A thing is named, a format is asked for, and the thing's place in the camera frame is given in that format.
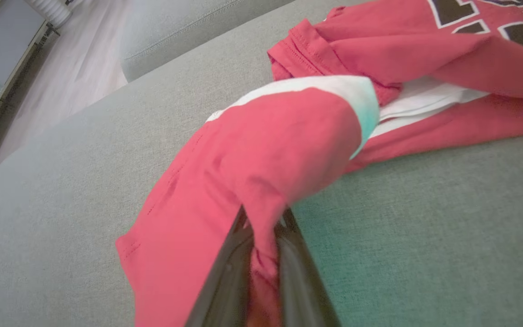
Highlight small grey sofa seat cushion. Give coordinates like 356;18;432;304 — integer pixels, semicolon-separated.
120;0;296;83

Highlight large grey sofa seat cushion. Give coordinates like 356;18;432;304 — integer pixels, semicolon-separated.
0;0;523;327

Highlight white and teal TV cabinet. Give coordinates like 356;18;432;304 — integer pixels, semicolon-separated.
0;0;55;153

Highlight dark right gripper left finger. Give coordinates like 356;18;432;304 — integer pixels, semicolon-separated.
184;207;255;327

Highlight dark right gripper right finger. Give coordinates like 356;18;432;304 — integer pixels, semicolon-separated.
274;207;341;327

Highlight red shorts with white stripe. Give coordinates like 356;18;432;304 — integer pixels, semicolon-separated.
115;75;380;327

